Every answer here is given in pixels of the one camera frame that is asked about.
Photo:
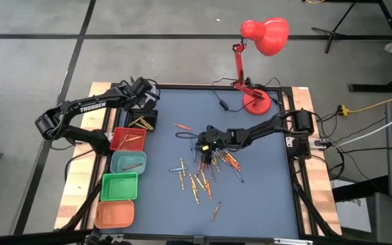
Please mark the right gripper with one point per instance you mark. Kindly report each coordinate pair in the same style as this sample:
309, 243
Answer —
216, 139

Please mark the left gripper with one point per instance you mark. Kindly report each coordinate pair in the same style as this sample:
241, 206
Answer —
139, 89

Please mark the orange crayon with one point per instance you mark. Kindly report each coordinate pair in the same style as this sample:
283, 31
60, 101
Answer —
231, 163
123, 141
182, 126
235, 160
209, 190
134, 138

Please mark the light blue crayon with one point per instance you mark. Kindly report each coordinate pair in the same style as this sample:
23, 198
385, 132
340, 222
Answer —
178, 169

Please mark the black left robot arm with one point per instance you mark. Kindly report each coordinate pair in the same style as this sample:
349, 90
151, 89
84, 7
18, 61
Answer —
90, 105

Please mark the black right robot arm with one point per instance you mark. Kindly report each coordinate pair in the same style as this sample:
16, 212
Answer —
264, 127

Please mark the black mesh basket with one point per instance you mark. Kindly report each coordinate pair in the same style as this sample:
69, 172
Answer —
141, 110

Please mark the blue violet crayon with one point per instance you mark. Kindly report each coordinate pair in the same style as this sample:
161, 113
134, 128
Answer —
191, 145

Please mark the red mesh basket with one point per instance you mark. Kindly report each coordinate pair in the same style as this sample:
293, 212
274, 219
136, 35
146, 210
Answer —
134, 146

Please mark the teal plastic basket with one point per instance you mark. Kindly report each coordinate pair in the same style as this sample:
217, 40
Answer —
128, 158

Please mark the green mesh basket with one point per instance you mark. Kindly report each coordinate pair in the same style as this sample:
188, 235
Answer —
119, 187

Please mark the wooden table side board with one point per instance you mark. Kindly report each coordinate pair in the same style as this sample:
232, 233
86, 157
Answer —
318, 190
80, 177

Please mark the orange plastic basket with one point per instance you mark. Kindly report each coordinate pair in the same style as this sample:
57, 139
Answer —
114, 214

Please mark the red desk lamp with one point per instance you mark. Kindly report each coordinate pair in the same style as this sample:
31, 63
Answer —
267, 35

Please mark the black table leg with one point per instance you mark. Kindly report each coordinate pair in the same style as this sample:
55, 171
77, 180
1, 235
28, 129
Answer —
369, 87

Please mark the black tripod stand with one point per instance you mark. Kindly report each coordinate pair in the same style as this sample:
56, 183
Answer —
333, 33

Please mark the grey bin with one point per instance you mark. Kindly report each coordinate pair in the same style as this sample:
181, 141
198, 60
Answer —
386, 221

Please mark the black aluminium table frame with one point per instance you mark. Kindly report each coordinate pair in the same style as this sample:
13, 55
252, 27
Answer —
182, 86

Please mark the silver metal bracket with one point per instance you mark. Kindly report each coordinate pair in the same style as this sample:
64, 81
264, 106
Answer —
293, 242

